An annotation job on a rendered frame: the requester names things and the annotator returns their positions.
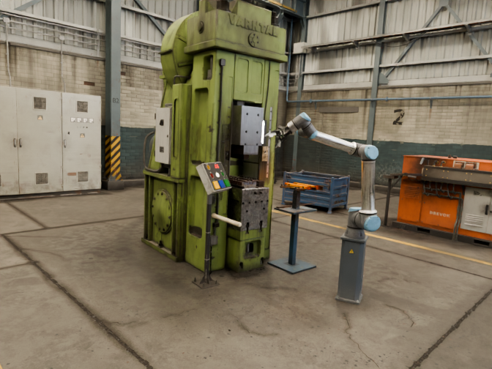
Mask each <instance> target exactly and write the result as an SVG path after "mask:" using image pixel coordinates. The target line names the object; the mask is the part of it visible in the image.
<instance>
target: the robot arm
mask: <svg viewBox="0 0 492 369"><path fill-rule="evenodd" d="M310 121H311V119H310V118H309V116H308V115H307V114H306V113H304V112H303V113H301V114H300V115H298V116H297V117H296V118H295V119H293V120H291V121H290V122H289V123H288V124H287V126H286V127H283V126H280V125H279V126H278V127H277V128H278V130H273V131H272V132H270V133H268V134H266V135H265V137H267V136H269V137H273V135H276V136H277V137H278V138H279V139H278V140H277V144H276V145H275V148H277V147H278V146H279V147H280V143H281V142H282V143H283V142H284V140H287V137H286V136H288V135H290V134H292V133H294V132H297V135H298V136H299V137H304V138H308V139H310V140H314V141H317V142H319V143H322V144H326V145H328V146H332V147H335V148H337V149H341V150H343V151H345V152H348V154H350V155H353V156H355V157H361V161H362V208H361V207H350V208H349V211H348V224H347V229H346V231H345V233H344V236H346V237H348V238H351V239H365V231H364V230H366V231H369V232H373V231H376V230H377V229H378V228H379V227H380V225H381V220H380V218H379V217H378V216H377V211H376V210H375V161H376V158H377V157H378V155H379V151H378V149H377V148H376V147H375V146H372V145H364V144H360V143H355V142H352V143H350V142H348V141H344V140H342V139H339V138H336V137H334V136H331V135H327V134H325V133H322V132H319V131H317V130H316V128H315V127H314V126H313V125H312V123H311V122H310ZM276 133H277V134H276Z"/></svg>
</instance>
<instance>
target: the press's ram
mask: <svg viewBox="0 0 492 369"><path fill-rule="evenodd" d="M263 120H264V108H258V107H251V106H244V105H235V106H233V115H232V131H231V144H233V145H245V146H262V132H263Z"/></svg>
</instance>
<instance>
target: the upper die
mask: <svg viewBox="0 0 492 369"><path fill-rule="evenodd" d="M231 153H234V154H258V146H245V145H233V144H232V145H231Z"/></svg>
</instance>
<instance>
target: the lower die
mask: <svg viewBox="0 0 492 369"><path fill-rule="evenodd" d="M232 177H233V184H234V176H232ZM232 177H231V178H230V183H232ZM237 179H238V177H237V178H236V177H235V184H236V185H237ZM238 185H240V186H244V187H245V188H251V187H256V180H253V179H252V181H251V182H250V180H249V179H246V178H244V179H242V177H241V178H240V180H239V179H238Z"/></svg>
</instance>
